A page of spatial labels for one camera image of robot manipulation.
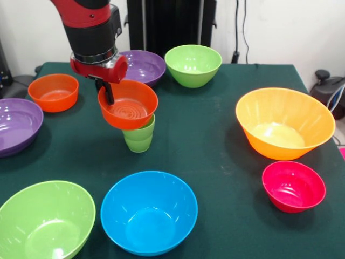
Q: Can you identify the black wall cable with plug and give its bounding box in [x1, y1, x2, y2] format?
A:
[231, 0, 250, 64]

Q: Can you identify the small green bowl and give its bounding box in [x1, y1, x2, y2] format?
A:
[164, 44, 223, 88]

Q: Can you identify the green cup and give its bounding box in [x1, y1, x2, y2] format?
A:
[121, 113, 156, 154]

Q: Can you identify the dark green table cloth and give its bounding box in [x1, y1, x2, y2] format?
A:
[0, 62, 345, 259]

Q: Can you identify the black pedestal column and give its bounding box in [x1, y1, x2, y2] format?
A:
[122, 0, 218, 52]

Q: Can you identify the red-orange bowl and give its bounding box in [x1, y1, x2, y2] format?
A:
[98, 79, 159, 131]
[27, 73, 79, 113]

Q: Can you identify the large green bowl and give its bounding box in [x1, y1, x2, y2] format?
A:
[0, 180, 96, 259]

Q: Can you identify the blue bowl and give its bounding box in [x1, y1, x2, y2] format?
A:
[100, 170, 199, 257]

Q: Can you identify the purple bowl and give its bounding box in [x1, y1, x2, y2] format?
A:
[117, 50, 167, 88]
[0, 98, 44, 159]

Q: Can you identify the black grey base foot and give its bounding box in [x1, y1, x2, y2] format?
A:
[309, 69, 345, 121]
[0, 74, 36, 99]

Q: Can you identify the pink bowl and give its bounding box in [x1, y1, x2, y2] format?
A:
[261, 160, 327, 214]

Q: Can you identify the large orange bowl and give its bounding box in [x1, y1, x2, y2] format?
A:
[235, 87, 336, 161]

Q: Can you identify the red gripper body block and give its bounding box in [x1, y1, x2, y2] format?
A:
[70, 54, 129, 84]

